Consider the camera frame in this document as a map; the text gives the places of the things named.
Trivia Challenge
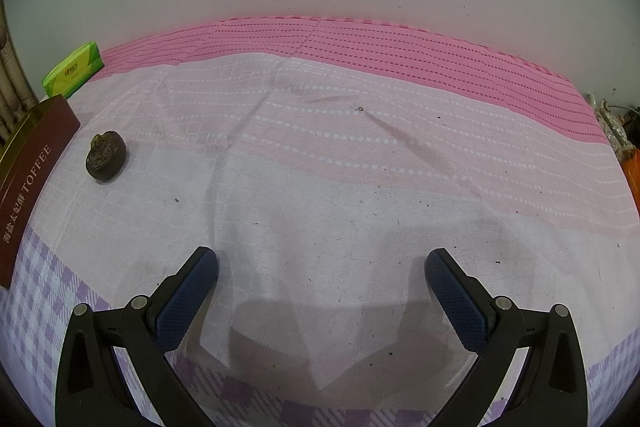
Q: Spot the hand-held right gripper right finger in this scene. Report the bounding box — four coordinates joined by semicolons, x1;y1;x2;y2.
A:
424;248;588;427

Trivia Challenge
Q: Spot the green tissue pack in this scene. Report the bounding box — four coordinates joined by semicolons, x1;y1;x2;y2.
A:
41;42;104;99

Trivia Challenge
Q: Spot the purple checked cloth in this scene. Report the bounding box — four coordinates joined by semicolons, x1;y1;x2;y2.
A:
0;52;640;427

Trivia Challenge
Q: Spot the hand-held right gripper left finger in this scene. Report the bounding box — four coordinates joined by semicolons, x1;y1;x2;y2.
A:
56;247;221;427

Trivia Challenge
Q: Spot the crinkled clear plastic bag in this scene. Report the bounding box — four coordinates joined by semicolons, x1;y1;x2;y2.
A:
582;93;640;152

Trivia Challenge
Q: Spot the dark red tin box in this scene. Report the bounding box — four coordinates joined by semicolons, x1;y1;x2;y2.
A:
0;95;81;289

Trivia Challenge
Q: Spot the orange plastic bag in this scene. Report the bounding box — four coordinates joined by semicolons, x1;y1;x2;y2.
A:
622;147;640;202

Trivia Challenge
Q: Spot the dark brown wrinkled fruit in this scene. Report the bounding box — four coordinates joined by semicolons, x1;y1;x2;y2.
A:
84;132;129;181

